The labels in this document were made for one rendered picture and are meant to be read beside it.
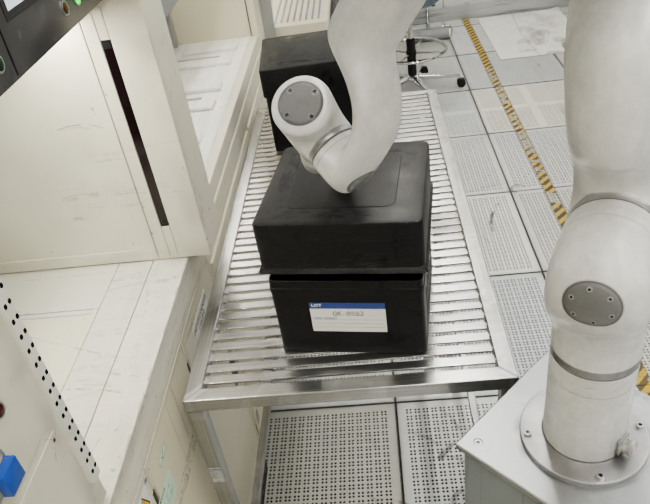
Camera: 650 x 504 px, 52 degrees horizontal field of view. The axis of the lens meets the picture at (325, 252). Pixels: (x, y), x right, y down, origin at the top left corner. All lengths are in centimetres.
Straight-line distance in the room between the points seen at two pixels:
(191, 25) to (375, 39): 197
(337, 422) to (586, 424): 123
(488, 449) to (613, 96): 59
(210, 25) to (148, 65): 151
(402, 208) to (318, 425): 119
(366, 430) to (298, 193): 111
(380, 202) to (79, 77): 57
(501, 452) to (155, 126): 82
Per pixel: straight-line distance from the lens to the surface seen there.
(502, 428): 115
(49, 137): 136
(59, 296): 145
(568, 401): 102
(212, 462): 140
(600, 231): 83
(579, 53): 76
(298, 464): 209
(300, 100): 89
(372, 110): 84
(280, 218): 112
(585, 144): 80
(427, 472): 203
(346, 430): 214
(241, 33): 273
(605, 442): 108
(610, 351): 94
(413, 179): 118
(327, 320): 123
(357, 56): 83
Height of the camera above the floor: 165
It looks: 35 degrees down
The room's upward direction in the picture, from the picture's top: 9 degrees counter-clockwise
